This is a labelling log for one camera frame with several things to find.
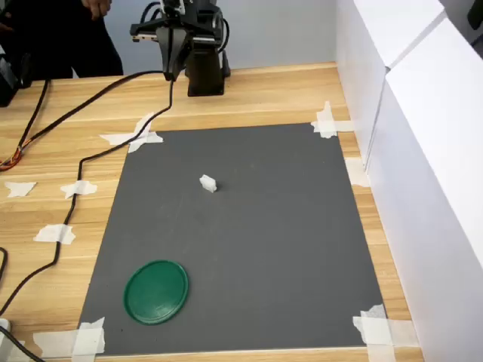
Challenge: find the small white plastic terminal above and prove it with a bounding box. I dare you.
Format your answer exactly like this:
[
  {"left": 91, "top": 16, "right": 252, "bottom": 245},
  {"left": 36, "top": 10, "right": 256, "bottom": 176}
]
[{"left": 198, "top": 173, "right": 219, "bottom": 194}]

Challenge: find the round green lid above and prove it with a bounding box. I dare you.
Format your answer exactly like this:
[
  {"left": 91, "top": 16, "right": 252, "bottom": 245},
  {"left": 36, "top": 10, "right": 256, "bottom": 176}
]
[{"left": 123, "top": 259, "right": 189, "bottom": 326}]

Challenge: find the person's hand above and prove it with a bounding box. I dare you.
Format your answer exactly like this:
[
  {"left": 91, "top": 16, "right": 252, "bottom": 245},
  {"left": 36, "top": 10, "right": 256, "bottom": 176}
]
[{"left": 82, "top": 0, "right": 114, "bottom": 21}]

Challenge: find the white masking tape strip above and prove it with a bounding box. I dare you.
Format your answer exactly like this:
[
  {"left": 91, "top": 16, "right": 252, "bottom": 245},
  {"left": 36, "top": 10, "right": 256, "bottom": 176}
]
[
  {"left": 71, "top": 316, "right": 107, "bottom": 357},
  {"left": 32, "top": 223, "right": 77, "bottom": 246},
  {"left": 344, "top": 157, "right": 372, "bottom": 189},
  {"left": 3, "top": 180, "right": 38, "bottom": 199},
  {"left": 32, "top": 330, "right": 80, "bottom": 360},
  {"left": 310, "top": 120, "right": 354, "bottom": 134},
  {"left": 352, "top": 315, "right": 421, "bottom": 348},
  {"left": 60, "top": 179, "right": 99, "bottom": 201},
  {"left": 359, "top": 303, "right": 396, "bottom": 362},
  {"left": 127, "top": 112, "right": 155, "bottom": 154},
  {"left": 315, "top": 100, "right": 338, "bottom": 140},
  {"left": 99, "top": 130, "right": 165, "bottom": 146}
]

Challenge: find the person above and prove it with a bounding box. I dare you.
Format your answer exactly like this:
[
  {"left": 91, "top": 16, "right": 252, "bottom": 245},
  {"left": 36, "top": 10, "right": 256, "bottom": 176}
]
[{"left": 0, "top": 0, "right": 125, "bottom": 80}]

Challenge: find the black equipment box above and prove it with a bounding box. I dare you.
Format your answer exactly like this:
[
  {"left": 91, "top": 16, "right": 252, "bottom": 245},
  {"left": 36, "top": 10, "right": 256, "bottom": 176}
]
[{"left": 0, "top": 44, "right": 33, "bottom": 109}]

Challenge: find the white partition board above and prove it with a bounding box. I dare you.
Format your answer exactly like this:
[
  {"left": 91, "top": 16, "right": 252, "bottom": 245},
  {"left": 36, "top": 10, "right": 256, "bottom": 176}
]
[
  {"left": 334, "top": 0, "right": 448, "bottom": 171},
  {"left": 365, "top": 11, "right": 483, "bottom": 362}
]

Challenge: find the dark grey mat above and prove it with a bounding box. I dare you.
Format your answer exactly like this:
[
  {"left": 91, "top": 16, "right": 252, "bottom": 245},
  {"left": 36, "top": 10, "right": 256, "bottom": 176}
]
[{"left": 77, "top": 122, "right": 386, "bottom": 356}]

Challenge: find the black chair back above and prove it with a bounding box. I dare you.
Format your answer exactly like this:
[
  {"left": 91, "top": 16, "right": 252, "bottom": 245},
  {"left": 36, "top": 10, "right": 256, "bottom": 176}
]
[{"left": 466, "top": 0, "right": 483, "bottom": 32}]

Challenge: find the white-framed camera circuit board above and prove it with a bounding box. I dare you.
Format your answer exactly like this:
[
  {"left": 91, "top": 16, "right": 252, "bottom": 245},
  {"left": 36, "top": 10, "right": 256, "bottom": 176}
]
[{"left": 158, "top": 0, "right": 186, "bottom": 17}]

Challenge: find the black arm base cable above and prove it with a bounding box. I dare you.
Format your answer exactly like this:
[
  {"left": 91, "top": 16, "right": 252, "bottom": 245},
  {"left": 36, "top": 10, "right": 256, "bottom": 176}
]
[{"left": 14, "top": 69, "right": 167, "bottom": 152}]

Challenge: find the black camera cable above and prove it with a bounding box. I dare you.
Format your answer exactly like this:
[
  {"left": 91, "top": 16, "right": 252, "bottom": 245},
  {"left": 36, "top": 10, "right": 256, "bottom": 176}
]
[{"left": 0, "top": 75, "right": 175, "bottom": 316}]

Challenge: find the black cable with coloured wires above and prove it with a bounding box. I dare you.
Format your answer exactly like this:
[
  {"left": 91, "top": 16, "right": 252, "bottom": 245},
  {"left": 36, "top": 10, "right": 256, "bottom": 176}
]
[{"left": 0, "top": 77, "right": 52, "bottom": 173}]

